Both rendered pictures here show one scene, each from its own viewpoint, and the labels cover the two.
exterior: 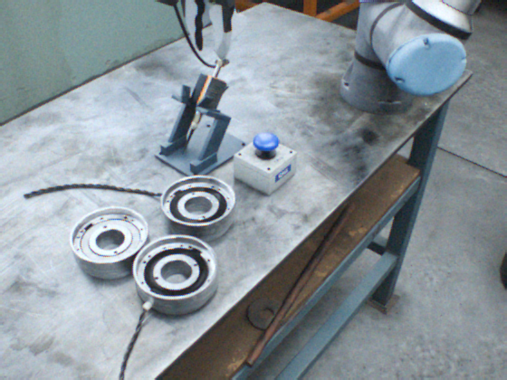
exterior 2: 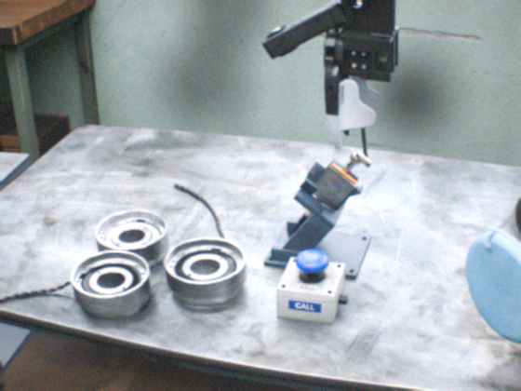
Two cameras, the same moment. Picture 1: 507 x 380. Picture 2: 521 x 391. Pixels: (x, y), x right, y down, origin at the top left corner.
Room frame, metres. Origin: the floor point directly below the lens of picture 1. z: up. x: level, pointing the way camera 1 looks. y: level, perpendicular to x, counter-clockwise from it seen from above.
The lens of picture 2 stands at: (0.34, -0.64, 1.33)
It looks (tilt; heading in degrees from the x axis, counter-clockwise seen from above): 28 degrees down; 68
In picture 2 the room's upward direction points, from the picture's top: 2 degrees counter-clockwise
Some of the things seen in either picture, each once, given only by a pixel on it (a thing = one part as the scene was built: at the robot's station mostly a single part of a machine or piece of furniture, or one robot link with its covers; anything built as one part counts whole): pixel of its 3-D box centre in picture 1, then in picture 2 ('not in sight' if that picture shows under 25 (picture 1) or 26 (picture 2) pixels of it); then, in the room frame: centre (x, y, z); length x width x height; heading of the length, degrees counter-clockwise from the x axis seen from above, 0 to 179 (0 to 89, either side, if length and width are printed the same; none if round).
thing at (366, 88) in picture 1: (380, 72); not in sight; (0.92, -0.27, 0.85); 0.15 x 0.15 x 0.10
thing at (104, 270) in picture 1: (110, 243); (132, 240); (0.49, 0.18, 0.82); 0.10 x 0.10 x 0.04
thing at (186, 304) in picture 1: (176, 276); (112, 285); (0.43, 0.08, 0.82); 0.10 x 0.10 x 0.04
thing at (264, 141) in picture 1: (265, 150); (312, 272); (0.66, -0.03, 0.85); 0.04 x 0.04 x 0.05
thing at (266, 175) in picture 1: (267, 162); (315, 289); (0.66, -0.04, 0.82); 0.08 x 0.07 x 0.05; 141
